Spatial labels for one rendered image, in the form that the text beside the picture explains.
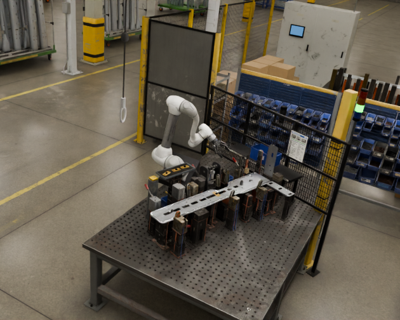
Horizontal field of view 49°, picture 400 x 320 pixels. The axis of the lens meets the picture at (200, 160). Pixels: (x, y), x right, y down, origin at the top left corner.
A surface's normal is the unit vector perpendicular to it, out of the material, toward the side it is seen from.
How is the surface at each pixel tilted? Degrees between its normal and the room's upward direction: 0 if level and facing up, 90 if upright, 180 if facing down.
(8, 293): 0
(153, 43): 90
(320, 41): 90
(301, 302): 0
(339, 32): 90
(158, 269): 0
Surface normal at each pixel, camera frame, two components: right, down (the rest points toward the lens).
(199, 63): -0.47, 0.36
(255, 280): 0.11, -0.89
